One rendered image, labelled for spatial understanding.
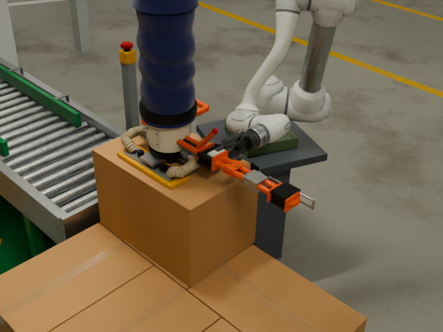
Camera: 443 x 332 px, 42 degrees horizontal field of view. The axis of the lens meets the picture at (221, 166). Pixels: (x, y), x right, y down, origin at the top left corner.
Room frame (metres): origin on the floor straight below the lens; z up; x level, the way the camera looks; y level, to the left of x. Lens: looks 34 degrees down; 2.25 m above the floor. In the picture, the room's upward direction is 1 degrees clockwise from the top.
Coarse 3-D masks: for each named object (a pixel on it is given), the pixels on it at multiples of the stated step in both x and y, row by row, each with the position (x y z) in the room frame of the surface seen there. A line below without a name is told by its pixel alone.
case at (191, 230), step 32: (96, 160) 2.06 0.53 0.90; (128, 192) 1.92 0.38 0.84; (160, 192) 1.78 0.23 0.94; (192, 192) 1.78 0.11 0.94; (224, 192) 1.81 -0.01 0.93; (128, 224) 1.93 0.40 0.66; (160, 224) 1.79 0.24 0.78; (192, 224) 1.68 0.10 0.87; (224, 224) 1.81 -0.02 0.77; (160, 256) 1.79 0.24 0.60; (192, 256) 1.68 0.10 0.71; (224, 256) 1.82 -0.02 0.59
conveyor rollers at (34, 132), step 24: (0, 96) 3.36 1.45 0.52; (24, 96) 3.32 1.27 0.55; (0, 120) 3.00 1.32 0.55; (24, 120) 3.01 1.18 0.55; (48, 120) 3.02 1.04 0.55; (24, 144) 2.80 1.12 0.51; (48, 144) 2.81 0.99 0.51; (72, 144) 2.75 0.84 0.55; (96, 144) 2.75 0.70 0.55; (24, 168) 2.51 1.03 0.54; (48, 168) 2.51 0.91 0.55; (72, 168) 2.51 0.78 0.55; (48, 192) 2.30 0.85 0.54; (72, 192) 2.30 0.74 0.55; (96, 192) 2.30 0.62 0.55
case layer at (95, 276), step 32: (96, 224) 2.06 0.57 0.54; (64, 256) 1.84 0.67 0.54; (96, 256) 1.85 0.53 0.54; (128, 256) 1.85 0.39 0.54; (256, 256) 1.87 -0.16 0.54; (0, 288) 1.65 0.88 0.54; (32, 288) 1.65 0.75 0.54; (64, 288) 1.66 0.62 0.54; (96, 288) 1.66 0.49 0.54; (128, 288) 1.67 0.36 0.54; (160, 288) 1.67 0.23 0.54; (192, 288) 1.67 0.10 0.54; (224, 288) 1.68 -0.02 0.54; (256, 288) 1.68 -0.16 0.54; (288, 288) 1.69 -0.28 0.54; (0, 320) 1.52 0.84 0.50; (32, 320) 1.49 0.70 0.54; (64, 320) 1.49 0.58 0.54; (96, 320) 1.49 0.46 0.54; (128, 320) 1.50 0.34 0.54; (160, 320) 1.50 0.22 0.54; (192, 320) 1.51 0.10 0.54; (224, 320) 1.51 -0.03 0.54; (256, 320) 1.51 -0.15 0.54; (288, 320) 1.52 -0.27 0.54; (320, 320) 1.52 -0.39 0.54; (352, 320) 1.52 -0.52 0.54
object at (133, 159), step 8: (120, 152) 2.02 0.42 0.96; (128, 152) 2.02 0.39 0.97; (136, 152) 2.02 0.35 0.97; (144, 152) 2.02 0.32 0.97; (128, 160) 1.97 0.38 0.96; (136, 160) 1.96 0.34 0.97; (136, 168) 1.93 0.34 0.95; (144, 168) 1.91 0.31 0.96; (152, 168) 1.91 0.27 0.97; (160, 168) 1.89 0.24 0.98; (168, 168) 1.91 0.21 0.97; (152, 176) 1.87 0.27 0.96; (160, 176) 1.85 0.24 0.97; (184, 176) 1.86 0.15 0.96; (168, 184) 1.80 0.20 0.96; (176, 184) 1.81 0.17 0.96
